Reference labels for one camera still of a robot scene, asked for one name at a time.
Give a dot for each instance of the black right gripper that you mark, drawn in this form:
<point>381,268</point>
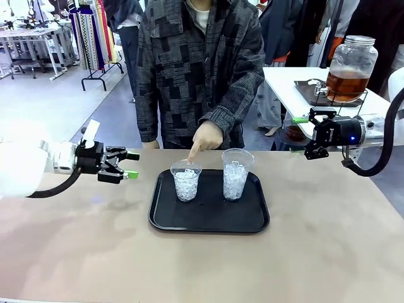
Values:
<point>341,131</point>

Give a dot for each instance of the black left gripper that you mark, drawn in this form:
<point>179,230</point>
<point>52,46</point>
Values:
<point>90,159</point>

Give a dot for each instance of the short clear iced cup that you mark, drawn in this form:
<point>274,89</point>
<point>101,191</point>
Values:
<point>186,186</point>

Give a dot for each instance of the person's left forearm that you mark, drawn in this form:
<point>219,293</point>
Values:
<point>236,104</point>

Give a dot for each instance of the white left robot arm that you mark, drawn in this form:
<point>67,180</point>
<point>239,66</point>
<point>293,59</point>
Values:
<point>19,164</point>

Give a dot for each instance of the person's right forearm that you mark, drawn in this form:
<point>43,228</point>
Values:
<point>146,120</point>

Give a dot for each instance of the tall clear iced cup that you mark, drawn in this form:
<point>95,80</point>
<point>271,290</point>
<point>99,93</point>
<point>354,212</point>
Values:
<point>235,183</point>

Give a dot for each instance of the person's right hand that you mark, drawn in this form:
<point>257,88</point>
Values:
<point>151,145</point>

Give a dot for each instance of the person's left hand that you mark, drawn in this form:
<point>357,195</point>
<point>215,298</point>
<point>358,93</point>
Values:
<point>206,137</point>

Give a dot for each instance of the dark brown bucket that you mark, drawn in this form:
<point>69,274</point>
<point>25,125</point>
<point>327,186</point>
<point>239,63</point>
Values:
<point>293,134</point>

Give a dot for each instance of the dark tray under dispenser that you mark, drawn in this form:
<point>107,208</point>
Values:
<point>307,91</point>

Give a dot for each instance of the bystander in patterned white trousers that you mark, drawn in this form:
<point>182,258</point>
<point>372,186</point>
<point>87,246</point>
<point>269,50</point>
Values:
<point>268,107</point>

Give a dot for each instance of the white side table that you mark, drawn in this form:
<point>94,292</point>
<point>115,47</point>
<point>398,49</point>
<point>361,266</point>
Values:
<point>284,82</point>

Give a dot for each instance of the glass tea dispenser jar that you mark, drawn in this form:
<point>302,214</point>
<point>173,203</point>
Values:
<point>350,63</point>

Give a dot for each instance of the black plastic serving tray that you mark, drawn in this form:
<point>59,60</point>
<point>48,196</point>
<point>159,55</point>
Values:
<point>208,217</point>

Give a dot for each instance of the bystander in dark blue jacket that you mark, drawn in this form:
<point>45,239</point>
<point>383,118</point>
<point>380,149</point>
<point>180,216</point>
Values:
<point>277,28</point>

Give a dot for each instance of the person in grey patchwork jacket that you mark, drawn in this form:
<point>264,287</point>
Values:
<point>189,79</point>

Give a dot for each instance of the bystander in grey and orange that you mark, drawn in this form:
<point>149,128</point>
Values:
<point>337,19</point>

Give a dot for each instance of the bystander in black clothing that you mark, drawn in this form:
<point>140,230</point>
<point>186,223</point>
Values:
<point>385,22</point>

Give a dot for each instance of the colourful hanging fabrics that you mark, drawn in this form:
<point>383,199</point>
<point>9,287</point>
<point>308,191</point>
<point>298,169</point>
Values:
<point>91,34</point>

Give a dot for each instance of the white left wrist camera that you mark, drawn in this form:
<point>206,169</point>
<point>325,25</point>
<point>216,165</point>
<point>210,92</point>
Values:
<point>91,134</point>

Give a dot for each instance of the black clothes rack frame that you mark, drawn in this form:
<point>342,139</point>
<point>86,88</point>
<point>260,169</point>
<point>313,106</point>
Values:
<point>94,80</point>

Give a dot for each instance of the white metal frame table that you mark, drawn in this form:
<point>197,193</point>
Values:
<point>47,34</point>

